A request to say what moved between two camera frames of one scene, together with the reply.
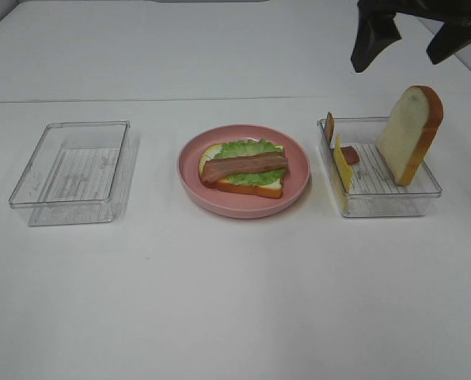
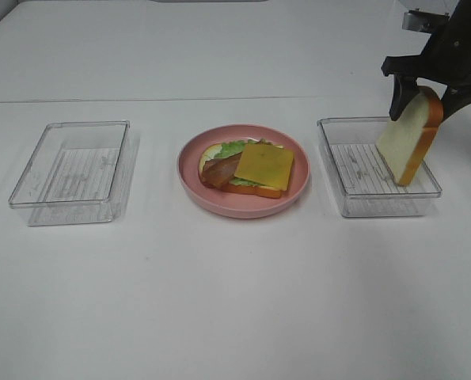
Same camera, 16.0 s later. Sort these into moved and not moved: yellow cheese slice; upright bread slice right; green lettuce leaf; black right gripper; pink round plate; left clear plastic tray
Moved: yellow cheese slice; black right gripper
Not moved: left clear plastic tray; pink round plate; green lettuce leaf; upright bread slice right
